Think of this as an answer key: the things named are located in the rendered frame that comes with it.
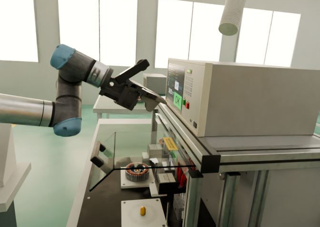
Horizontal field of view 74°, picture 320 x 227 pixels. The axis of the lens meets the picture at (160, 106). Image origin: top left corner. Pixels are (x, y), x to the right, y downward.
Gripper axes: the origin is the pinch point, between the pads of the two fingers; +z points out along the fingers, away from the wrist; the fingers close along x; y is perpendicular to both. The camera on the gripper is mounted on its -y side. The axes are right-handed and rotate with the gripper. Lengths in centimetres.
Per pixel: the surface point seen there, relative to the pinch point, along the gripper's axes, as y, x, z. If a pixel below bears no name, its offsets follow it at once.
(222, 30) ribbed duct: -64, -110, 49
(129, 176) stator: 38.8, -16.8, 7.4
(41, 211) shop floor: 140, -98, -19
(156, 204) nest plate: 36.8, -0.1, 16.8
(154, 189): 28.7, 4.3, 10.8
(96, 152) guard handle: 20.0, 11.7, -13.5
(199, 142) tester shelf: 4.0, 17.9, 8.7
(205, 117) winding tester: -2.3, 14.8, 8.2
